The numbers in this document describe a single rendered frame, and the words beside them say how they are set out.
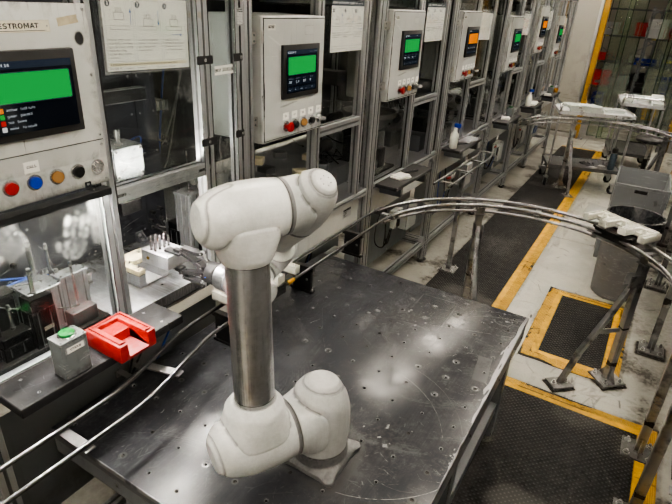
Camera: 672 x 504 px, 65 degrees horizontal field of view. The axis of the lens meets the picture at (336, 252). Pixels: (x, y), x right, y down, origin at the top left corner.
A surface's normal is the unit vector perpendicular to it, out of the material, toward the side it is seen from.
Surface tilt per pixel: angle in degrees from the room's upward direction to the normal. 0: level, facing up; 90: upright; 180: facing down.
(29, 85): 90
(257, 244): 92
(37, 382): 0
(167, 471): 0
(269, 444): 83
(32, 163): 90
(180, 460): 0
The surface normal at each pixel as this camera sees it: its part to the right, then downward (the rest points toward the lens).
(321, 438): 0.48, 0.42
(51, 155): 0.85, 0.26
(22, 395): 0.05, -0.90
